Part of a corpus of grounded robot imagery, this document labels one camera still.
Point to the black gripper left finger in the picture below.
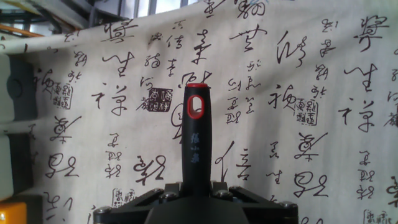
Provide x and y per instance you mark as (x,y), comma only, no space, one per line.
(124,211)

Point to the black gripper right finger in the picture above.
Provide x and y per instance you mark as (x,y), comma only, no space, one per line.
(270,211)

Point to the black ladle with red accents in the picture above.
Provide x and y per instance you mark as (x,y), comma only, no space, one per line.
(196,149)

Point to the beige calligraphy print cloth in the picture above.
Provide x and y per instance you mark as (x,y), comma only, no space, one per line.
(280,124)

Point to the orange emergency stop button box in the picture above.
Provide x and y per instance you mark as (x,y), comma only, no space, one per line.
(12,214)

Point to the orange pole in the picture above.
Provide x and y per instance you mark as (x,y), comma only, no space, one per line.
(18,30)

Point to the aluminium frame bar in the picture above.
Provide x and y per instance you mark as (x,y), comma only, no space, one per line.
(62,12)

